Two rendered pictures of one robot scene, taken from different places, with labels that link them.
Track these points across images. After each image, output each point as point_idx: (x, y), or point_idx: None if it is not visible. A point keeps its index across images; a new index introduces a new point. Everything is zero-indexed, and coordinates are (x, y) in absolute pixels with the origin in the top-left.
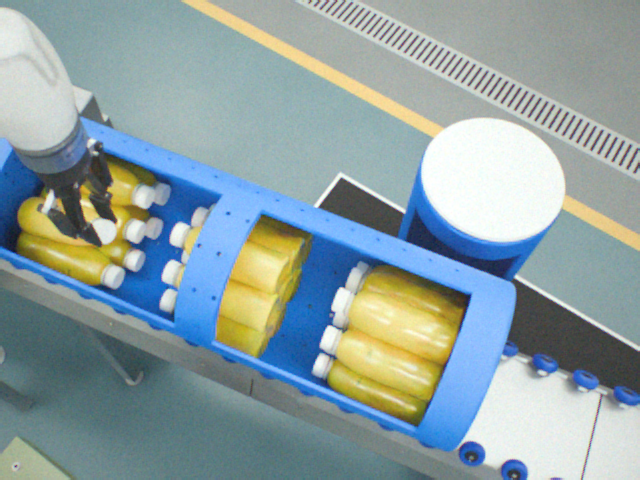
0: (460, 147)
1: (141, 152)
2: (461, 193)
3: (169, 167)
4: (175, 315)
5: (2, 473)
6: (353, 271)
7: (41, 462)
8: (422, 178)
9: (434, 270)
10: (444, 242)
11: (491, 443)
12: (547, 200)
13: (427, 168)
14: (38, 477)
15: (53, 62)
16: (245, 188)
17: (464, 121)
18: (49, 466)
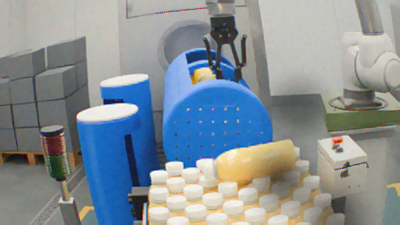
0: (95, 116)
1: (182, 79)
2: (119, 112)
3: (185, 74)
4: (248, 86)
5: (339, 111)
6: None
7: (328, 109)
8: (116, 118)
9: (181, 57)
10: (138, 128)
11: None
12: (110, 105)
13: (111, 117)
14: (331, 108)
15: None
16: (178, 73)
17: (81, 119)
18: (327, 108)
